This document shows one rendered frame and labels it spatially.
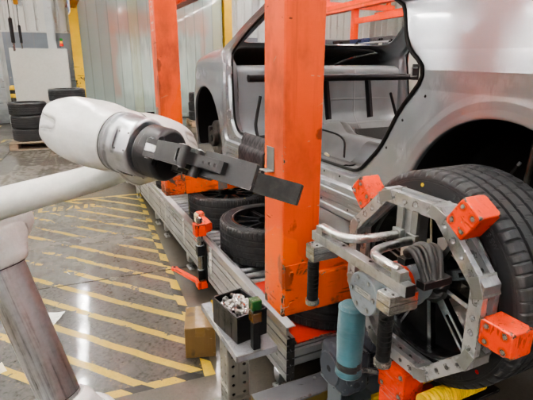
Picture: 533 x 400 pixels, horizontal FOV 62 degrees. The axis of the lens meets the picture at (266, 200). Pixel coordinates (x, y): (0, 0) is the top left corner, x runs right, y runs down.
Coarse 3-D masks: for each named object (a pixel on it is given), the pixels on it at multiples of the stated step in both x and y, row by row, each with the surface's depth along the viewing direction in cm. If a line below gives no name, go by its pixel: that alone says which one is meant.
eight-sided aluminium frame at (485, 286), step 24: (384, 192) 135; (408, 192) 132; (360, 216) 148; (432, 216) 118; (456, 240) 112; (480, 264) 112; (480, 288) 107; (480, 312) 109; (408, 360) 135; (456, 360) 117; (480, 360) 113
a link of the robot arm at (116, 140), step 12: (108, 120) 63; (120, 120) 63; (132, 120) 62; (144, 120) 63; (108, 132) 62; (120, 132) 62; (132, 132) 61; (108, 144) 62; (120, 144) 61; (132, 144) 62; (108, 156) 63; (120, 156) 61; (120, 168) 63; (132, 168) 63
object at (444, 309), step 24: (384, 216) 150; (384, 240) 155; (432, 240) 134; (480, 240) 117; (456, 264) 133; (456, 288) 132; (408, 312) 148; (432, 312) 139; (408, 336) 147; (432, 336) 140; (456, 336) 130
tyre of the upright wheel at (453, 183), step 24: (432, 168) 136; (456, 168) 133; (480, 168) 132; (432, 192) 129; (456, 192) 121; (480, 192) 118; (504, 192) 120; (528, 192) 122; (504, 216) 113; (528, 216) 116; (504, 240) 110; (528, 240) 111; (504, 264) 110; (528, 264) 108; (504, 288) 111; (528, 288) 108; (504, 312) 112; (528, 312) 108; (432, 360) 137; (504, 360) 114; (528, 360) 116; (456, 384) 130; (480, 384) 122
